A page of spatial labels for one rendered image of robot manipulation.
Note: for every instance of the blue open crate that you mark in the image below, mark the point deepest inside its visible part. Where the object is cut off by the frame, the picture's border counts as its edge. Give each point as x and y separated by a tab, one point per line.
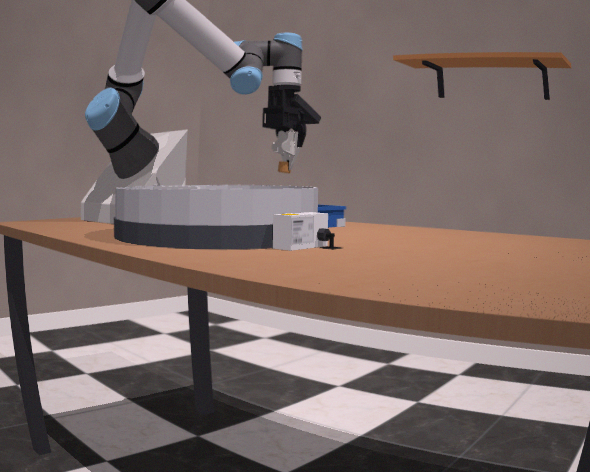
335	215

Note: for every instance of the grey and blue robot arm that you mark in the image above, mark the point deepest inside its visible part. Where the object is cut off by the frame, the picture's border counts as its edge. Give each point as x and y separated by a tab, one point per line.
109	114

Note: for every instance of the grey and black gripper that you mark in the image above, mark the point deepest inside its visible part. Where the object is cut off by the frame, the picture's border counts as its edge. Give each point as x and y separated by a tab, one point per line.
290	118

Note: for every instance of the bronze bushing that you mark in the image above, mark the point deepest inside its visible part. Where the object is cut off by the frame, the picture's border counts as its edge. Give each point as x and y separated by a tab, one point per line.
283	167

